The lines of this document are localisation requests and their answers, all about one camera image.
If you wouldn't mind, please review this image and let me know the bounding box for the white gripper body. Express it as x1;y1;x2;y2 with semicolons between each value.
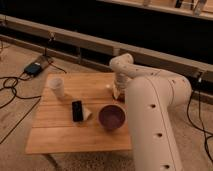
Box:
112;73;130;100

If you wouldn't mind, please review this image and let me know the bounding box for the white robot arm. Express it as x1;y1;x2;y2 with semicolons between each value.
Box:
109;53;192;171

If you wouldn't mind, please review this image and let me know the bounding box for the dark ceramic bowl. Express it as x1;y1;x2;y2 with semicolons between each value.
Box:
98;105;125;131

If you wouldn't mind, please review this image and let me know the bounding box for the white wedge object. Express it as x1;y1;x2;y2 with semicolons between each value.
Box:
83;107;92;121

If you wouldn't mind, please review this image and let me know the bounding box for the black rectangular remote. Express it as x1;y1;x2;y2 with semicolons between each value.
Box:
72;101;83;122

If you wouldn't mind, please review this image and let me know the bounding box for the wooden table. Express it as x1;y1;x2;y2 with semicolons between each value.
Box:
26;73;131;154

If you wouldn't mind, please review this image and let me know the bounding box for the white paper cup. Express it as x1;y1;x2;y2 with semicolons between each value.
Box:
48;78;65;99

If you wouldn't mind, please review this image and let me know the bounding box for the black power adapter box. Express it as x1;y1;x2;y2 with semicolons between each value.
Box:
24;63;42;76

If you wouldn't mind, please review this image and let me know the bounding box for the black floor cable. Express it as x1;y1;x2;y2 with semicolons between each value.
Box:
0;56;68;144

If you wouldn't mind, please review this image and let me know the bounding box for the black cable at right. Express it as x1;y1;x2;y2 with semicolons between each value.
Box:
186;74;213;161

